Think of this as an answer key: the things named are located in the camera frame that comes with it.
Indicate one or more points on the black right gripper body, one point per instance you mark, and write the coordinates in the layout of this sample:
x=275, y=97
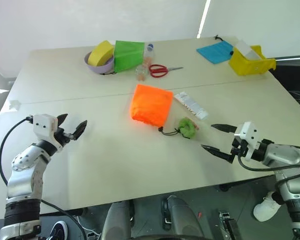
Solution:
x=238, y=150

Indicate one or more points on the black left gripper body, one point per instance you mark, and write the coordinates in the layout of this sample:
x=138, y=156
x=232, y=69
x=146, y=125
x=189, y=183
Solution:
x=61, y=138

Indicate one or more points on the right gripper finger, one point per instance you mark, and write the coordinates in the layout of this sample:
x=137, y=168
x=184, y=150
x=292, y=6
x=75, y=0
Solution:
x=225, y=127
x=217, y=152

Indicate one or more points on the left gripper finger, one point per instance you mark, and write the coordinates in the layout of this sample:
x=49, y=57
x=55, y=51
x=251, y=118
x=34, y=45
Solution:
x=80, y=129
x=62, y=118

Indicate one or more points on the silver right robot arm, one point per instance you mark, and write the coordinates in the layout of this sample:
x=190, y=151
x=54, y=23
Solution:
x=287, y=160

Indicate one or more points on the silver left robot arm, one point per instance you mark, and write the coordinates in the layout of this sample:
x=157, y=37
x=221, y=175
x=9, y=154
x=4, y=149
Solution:
x=22, y=172

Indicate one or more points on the green scrunchie on card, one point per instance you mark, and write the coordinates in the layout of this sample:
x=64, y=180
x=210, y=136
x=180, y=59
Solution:
x=187, y=128

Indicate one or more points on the white printed tube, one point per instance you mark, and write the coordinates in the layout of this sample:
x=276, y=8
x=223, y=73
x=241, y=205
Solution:
x=191, y=105

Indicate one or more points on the white tape piece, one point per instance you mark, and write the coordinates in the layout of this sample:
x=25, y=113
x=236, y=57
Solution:
x=14, y=105

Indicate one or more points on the purple bowl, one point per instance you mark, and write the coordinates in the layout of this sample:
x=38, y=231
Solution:
x=100, y=69

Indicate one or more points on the white shoe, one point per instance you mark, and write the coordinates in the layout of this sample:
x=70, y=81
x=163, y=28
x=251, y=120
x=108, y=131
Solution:
x=266, y=208

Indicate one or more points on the black floor device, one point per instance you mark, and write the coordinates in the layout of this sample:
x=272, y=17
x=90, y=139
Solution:
x=228, y=225

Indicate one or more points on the yellow sponge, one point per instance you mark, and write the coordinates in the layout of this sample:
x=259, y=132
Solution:
x=100, y=53

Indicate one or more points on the grey rounded robot leg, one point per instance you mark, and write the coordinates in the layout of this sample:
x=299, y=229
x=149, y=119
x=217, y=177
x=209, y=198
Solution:
x=116, y=220
x=185, y=220

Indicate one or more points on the white box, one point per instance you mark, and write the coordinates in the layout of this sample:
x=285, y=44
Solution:
x=246, y=50

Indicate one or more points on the small clear plastic jar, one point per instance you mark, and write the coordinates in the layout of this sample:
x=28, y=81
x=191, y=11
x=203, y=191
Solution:
x=141, y=73

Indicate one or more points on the dark blue shoe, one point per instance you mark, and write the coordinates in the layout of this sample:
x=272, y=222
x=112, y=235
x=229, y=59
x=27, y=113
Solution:
x=59, y=231

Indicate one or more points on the clear bottle with blue cap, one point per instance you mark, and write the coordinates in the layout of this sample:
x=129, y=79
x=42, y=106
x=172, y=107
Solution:
x=149, y=55

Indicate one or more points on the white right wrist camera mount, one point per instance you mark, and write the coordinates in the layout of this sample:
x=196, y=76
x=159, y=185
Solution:
x=248, y=136

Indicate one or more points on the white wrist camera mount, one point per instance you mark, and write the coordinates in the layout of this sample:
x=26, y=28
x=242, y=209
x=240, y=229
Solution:
x=43, y=124
x=248, y=136

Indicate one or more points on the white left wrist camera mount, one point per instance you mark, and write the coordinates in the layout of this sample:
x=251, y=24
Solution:
x=43, y=124

